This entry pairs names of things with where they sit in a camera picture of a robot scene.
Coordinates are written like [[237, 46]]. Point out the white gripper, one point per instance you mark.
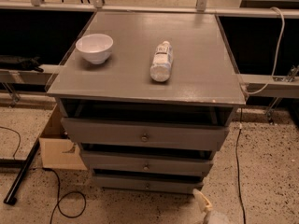
[[204, 202]]

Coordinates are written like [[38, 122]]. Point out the grey bottom drawer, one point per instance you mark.
[[136, 183]]

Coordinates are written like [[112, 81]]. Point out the grey drawer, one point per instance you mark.
[[146, 164], [136, 183], [138, 134]]

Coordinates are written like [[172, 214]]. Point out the grey top drawer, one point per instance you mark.
[[138, 134]]

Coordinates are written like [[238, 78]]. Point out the grey middle drawer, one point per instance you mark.
[[146, 164]]

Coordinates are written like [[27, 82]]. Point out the grey drawer cabinet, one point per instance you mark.
[[203, 89]]

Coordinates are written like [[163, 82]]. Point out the clear plastic bottle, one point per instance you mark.
[[160, 69]]

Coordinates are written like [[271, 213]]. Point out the cardboard box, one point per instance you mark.
[[57, 150]]

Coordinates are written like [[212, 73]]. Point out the white ceramic bowl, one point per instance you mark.
[[95, 48]]

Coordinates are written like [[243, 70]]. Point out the black metal bar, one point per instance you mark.
[[24, 166]]

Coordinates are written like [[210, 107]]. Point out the metal rail frame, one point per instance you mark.
[[263, 48]]

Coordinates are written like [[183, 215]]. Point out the black cloth on rail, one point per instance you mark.
[[20, 63]]

